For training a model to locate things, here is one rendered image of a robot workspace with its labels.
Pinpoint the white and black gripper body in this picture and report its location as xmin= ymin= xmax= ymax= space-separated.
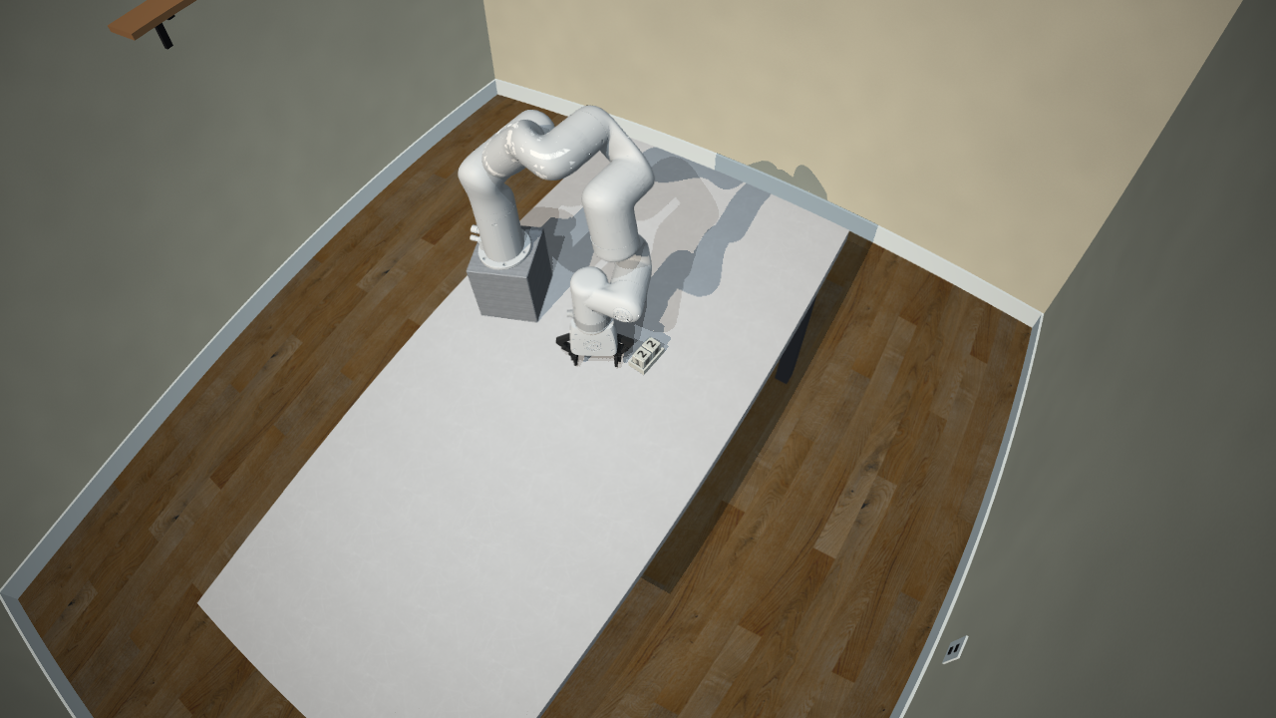
xmin=570 ymin=318 xmax=618 ymax=356

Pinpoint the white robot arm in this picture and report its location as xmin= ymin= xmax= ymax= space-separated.
xmin=458 ymin=106 xmax=655 ymax=332

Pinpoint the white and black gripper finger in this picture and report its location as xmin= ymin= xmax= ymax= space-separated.
xmin=555 ymin=333 xmax=578 ymax=366
xmin=614 ymin=334 xmax=634 ymax=367

